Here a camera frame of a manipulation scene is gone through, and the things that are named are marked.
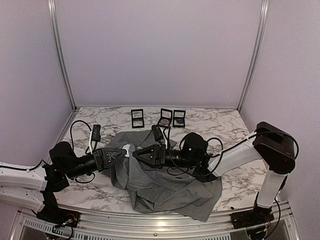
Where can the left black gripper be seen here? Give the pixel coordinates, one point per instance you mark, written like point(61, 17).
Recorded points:
point(103, 162)

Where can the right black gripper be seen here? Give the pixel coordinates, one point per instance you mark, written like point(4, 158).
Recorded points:
point(157, 160)

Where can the dark patterned round brooch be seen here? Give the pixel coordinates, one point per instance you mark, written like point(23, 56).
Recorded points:
point(127, 149)

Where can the grey button shirt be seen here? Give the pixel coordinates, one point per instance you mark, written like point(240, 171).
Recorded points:
point(154, 190)

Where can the pink round brooch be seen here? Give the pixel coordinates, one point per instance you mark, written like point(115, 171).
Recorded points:
point(164, 122)

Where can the blue round brooch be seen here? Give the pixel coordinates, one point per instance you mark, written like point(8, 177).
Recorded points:
point(179, 121)

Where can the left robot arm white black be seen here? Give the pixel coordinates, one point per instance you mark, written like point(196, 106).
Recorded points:
point(33, 187)

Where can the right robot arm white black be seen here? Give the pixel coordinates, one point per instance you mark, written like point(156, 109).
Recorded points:
point(278, 149)

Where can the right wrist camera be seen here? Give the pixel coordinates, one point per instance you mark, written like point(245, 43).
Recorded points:
point(158, 135)

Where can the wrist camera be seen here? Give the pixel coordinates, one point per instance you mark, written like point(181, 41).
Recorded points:
point(94, 136)
point(158, 135)

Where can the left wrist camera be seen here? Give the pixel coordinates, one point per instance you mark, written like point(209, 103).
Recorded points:
point(94, 136)

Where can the left black display frame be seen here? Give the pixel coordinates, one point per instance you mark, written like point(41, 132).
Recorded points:
point(137, 118)

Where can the black display frame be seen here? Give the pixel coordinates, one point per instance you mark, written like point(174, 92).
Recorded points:
point(179, 114)
point(137, 118)
point(165, 114)

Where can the middle black display frame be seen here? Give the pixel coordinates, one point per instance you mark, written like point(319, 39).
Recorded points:
point(165, 114)

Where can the right black display frame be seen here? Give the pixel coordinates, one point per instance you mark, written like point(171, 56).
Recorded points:
point(179, 114)

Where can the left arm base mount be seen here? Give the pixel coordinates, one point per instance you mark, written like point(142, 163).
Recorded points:
point(52, 213)

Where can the front aluminium rail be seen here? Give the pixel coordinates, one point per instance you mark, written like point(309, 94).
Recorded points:
point(111, 225)

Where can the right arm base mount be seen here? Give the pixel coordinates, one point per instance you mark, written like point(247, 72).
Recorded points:
point(256, 216)

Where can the left aluminium frame post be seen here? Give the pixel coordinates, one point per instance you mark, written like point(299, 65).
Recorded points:
point(59, 51)

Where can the aluminium frame post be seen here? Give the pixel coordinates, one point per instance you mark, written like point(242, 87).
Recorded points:
point(261, 28)
point(59, 51)

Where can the right aluminium frame post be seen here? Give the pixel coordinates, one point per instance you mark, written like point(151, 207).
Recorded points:
point(261, 28)

